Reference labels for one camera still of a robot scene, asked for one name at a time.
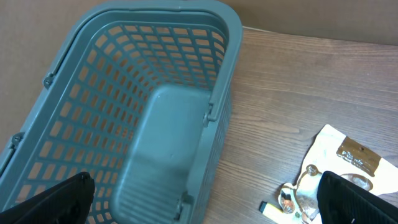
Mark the beige Pantree snack bag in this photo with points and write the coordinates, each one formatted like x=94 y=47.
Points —
x=335 y=152

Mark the dark grey plastic basket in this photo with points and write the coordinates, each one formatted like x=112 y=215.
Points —
x=138 y=96

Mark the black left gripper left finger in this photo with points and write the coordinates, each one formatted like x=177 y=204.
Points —
x=68 y=202

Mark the yellow and blue bar packet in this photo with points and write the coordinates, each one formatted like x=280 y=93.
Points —
x=273 y=213

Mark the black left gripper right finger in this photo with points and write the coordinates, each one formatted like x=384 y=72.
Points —
x=343 y=202

